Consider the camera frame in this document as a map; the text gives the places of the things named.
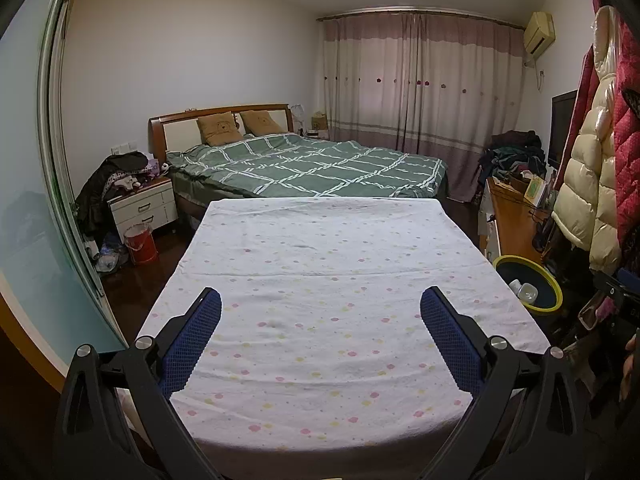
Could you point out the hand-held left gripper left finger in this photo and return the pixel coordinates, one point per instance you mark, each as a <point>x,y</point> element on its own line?
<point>192,340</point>

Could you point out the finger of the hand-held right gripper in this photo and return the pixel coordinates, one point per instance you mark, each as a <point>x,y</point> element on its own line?
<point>625,292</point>

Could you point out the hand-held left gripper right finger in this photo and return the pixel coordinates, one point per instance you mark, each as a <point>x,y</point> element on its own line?
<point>447,335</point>

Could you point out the black bin with yellow rim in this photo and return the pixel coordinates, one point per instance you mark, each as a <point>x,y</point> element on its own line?
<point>549,294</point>

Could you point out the small white bottle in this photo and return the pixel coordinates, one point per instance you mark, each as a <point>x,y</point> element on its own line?
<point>527,294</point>

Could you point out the person's right hand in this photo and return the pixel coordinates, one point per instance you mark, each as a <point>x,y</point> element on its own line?
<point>629,360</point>

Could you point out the red bucket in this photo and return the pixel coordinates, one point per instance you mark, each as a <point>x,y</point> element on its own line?
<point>141,247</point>

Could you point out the cream puffer jacket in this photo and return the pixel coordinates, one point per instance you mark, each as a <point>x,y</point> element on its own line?
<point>585,185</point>

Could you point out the plastic bags clutter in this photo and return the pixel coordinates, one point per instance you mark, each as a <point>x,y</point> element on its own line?
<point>107,257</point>

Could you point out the wooden desk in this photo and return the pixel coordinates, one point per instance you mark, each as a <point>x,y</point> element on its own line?
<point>515,225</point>

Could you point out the white dotted tablecloth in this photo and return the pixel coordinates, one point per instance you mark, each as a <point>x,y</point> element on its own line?
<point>320,310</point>

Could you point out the white nightstand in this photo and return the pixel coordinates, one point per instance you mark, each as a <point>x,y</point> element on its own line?
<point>145,207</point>

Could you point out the red quilted jacket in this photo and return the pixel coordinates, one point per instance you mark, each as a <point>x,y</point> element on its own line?
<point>629,135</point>

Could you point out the white plush toy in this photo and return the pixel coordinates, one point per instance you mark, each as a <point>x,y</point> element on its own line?
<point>132,182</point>

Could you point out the black television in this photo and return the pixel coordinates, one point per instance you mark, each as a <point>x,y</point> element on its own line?
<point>562,130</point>

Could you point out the dark clothes heap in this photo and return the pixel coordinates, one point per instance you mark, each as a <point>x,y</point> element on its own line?
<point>95,195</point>

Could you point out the pink tissue box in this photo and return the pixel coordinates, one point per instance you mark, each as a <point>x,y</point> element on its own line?
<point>153,167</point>

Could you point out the pile of clothes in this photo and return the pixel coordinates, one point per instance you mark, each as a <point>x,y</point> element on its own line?
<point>510,155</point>

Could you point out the wooden bed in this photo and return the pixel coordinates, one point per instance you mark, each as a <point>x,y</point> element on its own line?
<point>175,130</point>

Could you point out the green checked duvet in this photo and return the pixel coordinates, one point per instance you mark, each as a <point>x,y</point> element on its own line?
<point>310,165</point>

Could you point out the brown bear-face pillow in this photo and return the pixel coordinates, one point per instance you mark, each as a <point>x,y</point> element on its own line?
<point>217,129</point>
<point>262,122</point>

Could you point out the sliding wardrobe door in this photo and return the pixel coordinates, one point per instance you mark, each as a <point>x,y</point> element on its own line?
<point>25,200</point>

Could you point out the pink and white curtain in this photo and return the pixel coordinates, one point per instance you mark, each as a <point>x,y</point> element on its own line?
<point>420,95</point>

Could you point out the yellowed air conditioner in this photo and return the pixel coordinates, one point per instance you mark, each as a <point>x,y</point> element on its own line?
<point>539,32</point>

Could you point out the wall socket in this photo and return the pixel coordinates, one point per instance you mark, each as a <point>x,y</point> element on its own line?
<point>120,149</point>

